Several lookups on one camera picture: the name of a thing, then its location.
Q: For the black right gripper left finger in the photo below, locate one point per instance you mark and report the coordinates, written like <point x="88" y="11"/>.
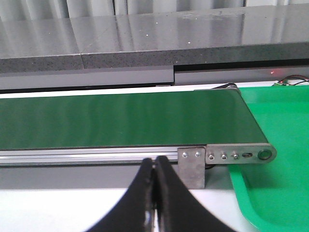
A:
<point x="134" y="211"/>

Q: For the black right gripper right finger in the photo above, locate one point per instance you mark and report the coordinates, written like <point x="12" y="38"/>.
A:
<point x="177" y="209"/>

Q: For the steel conveyor support leg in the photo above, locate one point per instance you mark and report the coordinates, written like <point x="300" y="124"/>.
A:
<point x="191" y="166"/>

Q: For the green plastic tray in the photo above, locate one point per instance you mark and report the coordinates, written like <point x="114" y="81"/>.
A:
<point x="274" y="197"/>

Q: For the green conveyor belt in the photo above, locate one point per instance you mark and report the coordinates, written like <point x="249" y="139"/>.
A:
<point x="218" y="116"/>

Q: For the grey cabinet panel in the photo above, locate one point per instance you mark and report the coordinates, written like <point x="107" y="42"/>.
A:
<point x="148" y="76"/>

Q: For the grey stone countertop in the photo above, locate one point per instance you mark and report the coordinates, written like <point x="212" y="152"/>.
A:
<point x="227" y="35"/>

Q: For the aluminium conveyor frame rail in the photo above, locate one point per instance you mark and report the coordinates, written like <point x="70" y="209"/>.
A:
<point x="85" y="155"/>

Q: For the steel conveyor end bracket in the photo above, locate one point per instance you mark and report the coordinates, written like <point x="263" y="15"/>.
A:
<point x="254" y="153"/>

